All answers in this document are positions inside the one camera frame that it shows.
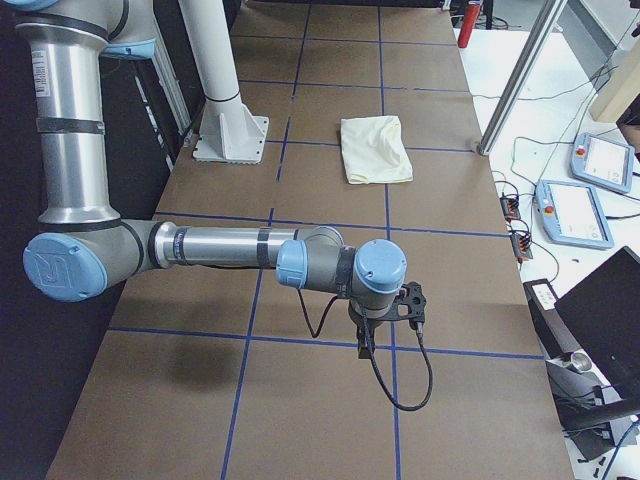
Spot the black remote box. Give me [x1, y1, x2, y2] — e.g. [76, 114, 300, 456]
[523, 279, 582, 359]

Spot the black monitor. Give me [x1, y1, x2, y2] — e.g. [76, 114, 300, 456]
[555, 246, 639, 430]

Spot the far teach pendant tablet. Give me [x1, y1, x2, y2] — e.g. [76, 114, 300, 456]
[570, 133, 635, 194]

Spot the teach pendant tablet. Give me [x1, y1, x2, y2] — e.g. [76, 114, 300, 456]
[570, 133, 635, 194]
[534, 180, 614, 250]

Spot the orange black connector block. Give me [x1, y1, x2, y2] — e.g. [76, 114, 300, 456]
[499, 195, 521, 221]

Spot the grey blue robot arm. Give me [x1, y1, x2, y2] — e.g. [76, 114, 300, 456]
[12, 1, 410, 358]

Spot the white camera post base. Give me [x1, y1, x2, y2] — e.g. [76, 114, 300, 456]
[179, 0, 269, 165]

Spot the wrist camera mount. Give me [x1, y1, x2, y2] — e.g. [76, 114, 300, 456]
[387, 281, 427, 330]

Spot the metal cup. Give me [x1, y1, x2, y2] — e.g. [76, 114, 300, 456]
[546, 350, 593, 375]

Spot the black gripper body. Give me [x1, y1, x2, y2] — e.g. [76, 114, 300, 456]
[349, 309, 382, 345]

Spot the cream long-sleeve cat shirt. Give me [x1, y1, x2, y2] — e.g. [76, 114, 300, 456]
[340, 115, 413, 185]

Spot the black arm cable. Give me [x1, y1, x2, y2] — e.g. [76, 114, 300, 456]
[297, 287, 433, 413]

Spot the aluminium frame post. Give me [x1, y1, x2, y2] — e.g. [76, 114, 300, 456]
[477, 0, 568, 156]

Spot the red cylinder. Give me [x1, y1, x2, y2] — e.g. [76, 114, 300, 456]
[457, 0, 483, 49]

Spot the near teach pendant tablet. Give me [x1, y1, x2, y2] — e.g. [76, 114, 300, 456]
[534, 180, 614, 250]

